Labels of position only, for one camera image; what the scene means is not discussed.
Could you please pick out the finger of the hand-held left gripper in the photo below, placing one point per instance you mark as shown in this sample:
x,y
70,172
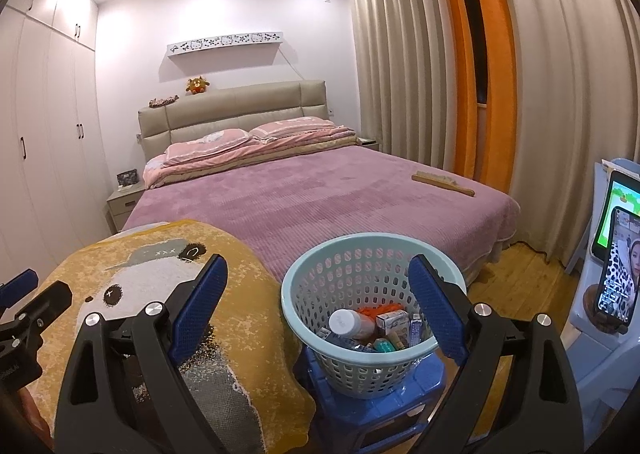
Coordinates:
x,y
20,286
47,306

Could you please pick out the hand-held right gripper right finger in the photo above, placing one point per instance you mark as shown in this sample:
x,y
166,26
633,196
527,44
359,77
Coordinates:
x,y
440,314

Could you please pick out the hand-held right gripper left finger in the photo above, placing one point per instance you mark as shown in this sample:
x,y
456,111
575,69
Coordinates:
x,y
197,314

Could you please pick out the light blue perforated basket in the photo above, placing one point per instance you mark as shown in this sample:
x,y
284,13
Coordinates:
x,y
350,374

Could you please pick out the blue striped packet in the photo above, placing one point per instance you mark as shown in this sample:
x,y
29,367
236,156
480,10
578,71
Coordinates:
x,y
417,329

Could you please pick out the small white green box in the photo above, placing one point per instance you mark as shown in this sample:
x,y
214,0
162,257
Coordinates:
x,y
392,321

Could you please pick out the small beige box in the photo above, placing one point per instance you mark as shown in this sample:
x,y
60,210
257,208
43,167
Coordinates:
x,y
398,339

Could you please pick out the orange wrapper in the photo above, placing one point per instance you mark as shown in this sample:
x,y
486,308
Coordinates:
x,y
380,310

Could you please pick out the teal plastic packet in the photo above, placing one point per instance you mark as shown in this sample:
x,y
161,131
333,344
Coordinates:
x,y
384,345

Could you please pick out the yellow panda blanket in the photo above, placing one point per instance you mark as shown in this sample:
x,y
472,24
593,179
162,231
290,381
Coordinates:
x,y
240,254

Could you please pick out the white capped bottle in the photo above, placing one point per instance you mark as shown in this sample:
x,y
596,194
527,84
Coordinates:
x,y
345,321

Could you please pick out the beige nightstand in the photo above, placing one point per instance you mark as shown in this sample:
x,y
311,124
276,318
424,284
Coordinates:
x,y
122,206

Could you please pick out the wooden bed brush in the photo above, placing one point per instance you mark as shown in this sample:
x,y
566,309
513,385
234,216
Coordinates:
x,y
440,182

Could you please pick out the blue plastic stool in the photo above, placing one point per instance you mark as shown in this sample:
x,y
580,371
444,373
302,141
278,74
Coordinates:
x,y
350,414

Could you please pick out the white wardrobe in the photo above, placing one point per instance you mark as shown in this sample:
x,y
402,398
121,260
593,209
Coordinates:
x,y
50,134

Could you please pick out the purple bed cover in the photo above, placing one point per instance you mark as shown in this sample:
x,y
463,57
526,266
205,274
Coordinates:
x,y
325,199

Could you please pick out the pink pillow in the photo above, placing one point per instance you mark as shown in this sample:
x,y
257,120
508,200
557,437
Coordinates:
x,y
290,128
205,146

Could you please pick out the black smartphone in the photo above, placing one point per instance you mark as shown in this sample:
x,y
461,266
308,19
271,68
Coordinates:
x,y
620,274

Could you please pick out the beige upholstered headboard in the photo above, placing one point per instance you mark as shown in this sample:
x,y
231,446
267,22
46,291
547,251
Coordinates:
x,y
225,109

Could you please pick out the pink folded quilt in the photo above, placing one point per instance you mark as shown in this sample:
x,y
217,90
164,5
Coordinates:
x,y
310,140

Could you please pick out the floral fabric band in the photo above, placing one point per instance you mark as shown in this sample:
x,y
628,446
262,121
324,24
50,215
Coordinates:
x,y
165,101

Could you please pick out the tablet with green screen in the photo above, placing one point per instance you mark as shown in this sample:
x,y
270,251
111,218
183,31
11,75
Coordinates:
x,y
622,199

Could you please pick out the orange plush toy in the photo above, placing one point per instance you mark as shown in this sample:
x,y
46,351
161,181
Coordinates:
x,y
197,85

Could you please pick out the orange curtain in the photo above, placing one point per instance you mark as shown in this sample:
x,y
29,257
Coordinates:
x,y
500,84
462,84

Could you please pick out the beige curtain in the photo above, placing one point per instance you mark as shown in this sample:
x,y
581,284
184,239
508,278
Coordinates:
x,y
400,59
560,84

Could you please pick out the dark window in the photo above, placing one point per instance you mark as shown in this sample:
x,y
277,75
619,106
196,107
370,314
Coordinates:
x,y
477,34

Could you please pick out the white decorated wall shelf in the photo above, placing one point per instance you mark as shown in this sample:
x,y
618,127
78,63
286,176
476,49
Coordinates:
x,y
225,40

